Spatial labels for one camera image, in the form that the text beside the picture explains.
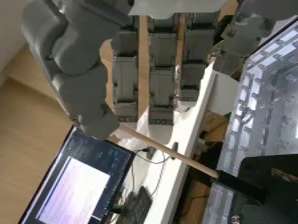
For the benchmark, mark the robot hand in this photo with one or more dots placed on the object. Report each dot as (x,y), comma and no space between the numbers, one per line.
(80,66)

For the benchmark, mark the wooden chopstick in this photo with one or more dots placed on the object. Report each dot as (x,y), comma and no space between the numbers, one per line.
(168,150)

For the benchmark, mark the white desk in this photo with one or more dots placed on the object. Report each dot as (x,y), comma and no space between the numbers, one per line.
(194,126)

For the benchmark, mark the computer screen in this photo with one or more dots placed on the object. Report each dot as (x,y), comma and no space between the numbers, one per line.
(74,186)

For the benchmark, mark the clear box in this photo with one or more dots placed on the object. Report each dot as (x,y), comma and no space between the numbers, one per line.
(266,100)

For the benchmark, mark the black keyboard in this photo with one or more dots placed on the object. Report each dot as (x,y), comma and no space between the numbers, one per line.
(138,206)

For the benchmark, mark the black plate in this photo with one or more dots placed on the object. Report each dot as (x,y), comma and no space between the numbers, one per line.
(266,180)

